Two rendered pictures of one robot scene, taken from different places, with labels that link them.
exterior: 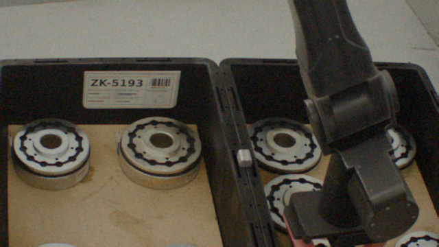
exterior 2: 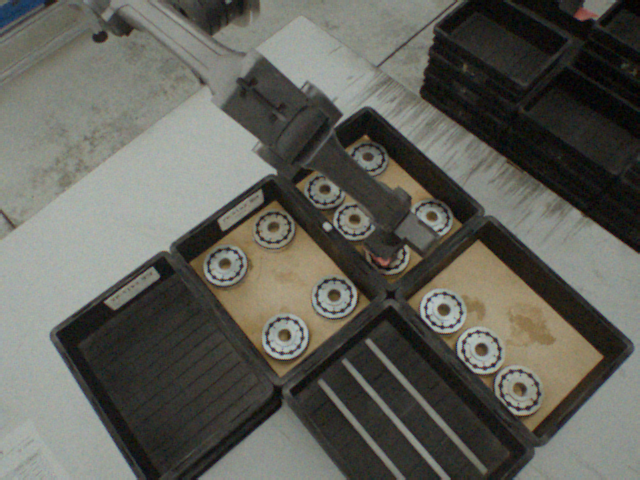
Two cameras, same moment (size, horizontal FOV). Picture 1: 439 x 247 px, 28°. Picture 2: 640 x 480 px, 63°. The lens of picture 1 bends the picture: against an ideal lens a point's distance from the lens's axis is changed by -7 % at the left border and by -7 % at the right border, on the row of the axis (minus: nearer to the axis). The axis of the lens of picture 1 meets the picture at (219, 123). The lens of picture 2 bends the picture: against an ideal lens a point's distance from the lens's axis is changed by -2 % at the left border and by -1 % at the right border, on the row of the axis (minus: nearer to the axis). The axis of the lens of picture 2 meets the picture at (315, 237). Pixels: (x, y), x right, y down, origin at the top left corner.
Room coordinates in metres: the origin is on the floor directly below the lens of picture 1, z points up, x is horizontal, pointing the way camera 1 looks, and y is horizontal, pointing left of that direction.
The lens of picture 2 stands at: (0.31, 0.17, 1.99)
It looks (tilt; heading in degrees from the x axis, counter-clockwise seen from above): 65 degrees down; 339
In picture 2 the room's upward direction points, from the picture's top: 4 degrees counter-clockwise
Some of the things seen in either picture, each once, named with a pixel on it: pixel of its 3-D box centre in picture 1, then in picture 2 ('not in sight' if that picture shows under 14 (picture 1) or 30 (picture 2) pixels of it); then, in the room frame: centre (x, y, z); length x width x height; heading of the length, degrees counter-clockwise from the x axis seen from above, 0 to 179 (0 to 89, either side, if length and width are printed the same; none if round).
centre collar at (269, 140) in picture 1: (284, 141); (324, 189); (0.91, -0.09, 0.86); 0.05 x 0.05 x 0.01
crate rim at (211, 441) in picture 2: not in sight; (159, 361); (0.66, 0.40, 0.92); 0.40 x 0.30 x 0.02; 16
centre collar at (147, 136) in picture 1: (161, 141); (273, 227); (0.86, 0.07, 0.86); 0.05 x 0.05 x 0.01
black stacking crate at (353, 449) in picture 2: not in sight; (401, 423); (0.35, 0.00, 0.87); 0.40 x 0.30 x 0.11; 16
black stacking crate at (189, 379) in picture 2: not in sight; (166, 366); (0.66, 0.40, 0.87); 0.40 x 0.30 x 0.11; 16
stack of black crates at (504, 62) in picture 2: not in sight; (486, 77); (1.36, -0.98, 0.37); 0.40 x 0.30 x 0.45; 21
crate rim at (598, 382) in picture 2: not in sight; (510, 321); (0.43, -0.29, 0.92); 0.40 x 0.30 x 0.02; 16
